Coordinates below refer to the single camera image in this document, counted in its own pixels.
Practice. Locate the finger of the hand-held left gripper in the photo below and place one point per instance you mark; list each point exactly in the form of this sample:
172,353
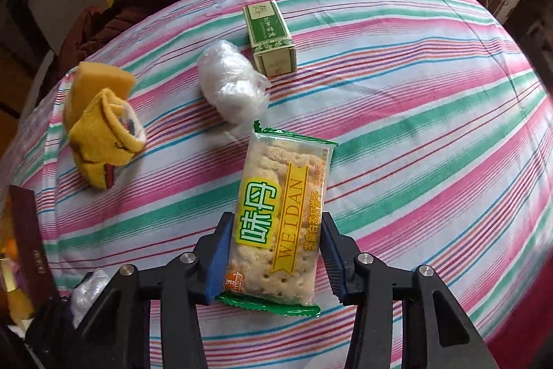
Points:
52,330

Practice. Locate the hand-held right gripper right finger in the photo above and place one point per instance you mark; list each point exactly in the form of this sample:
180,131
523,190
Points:
335,261

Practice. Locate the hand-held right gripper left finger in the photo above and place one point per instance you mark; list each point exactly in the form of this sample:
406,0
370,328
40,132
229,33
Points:
218,261

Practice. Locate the green cracker packet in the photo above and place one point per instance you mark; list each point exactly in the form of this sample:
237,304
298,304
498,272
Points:
276,222

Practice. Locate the gold lined maroon box tray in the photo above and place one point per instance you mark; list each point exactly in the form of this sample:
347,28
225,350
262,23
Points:
30,248

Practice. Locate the clear plastic bag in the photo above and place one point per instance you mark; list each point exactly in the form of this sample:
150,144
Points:
88,291

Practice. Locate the striped tablecloth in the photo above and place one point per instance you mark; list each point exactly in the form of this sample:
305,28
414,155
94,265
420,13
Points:
410,114

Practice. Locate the yellow sock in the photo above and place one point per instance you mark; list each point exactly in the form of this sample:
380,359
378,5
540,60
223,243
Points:
95,135

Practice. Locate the white plastic bag ball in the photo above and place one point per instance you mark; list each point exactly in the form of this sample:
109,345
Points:
229,79

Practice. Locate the yellow sponge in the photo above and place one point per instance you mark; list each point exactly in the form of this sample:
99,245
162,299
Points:
103,79

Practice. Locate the green tea box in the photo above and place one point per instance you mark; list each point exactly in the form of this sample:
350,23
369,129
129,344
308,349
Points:
268,36

